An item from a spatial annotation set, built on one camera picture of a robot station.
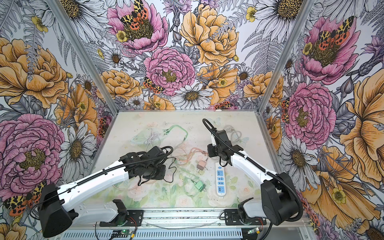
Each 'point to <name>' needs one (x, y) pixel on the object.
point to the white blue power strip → (220, 179)
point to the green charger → (200, 186)
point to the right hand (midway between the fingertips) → (211, 152)
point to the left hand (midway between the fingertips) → (160, 178)
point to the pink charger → (201, 165)
